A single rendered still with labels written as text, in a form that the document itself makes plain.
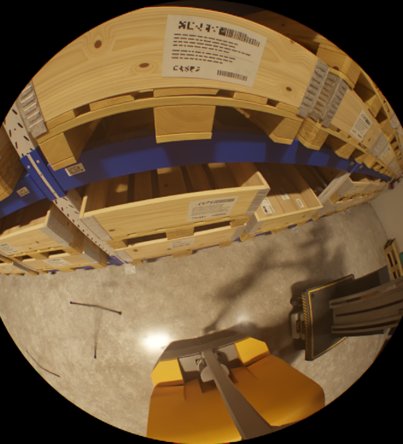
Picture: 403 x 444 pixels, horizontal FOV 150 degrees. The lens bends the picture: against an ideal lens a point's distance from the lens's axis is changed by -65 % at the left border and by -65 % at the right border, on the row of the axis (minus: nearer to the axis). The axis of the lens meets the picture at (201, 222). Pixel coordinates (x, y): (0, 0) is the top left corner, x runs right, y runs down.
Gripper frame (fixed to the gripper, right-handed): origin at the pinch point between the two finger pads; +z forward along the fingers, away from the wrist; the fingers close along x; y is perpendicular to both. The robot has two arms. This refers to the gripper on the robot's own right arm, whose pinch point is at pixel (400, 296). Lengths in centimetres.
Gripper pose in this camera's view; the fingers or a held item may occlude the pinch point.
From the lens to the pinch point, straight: 94.2
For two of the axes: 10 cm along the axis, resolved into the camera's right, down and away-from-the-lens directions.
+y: 9.9, 0.3, 1.0
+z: -1.0, 5.1, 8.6
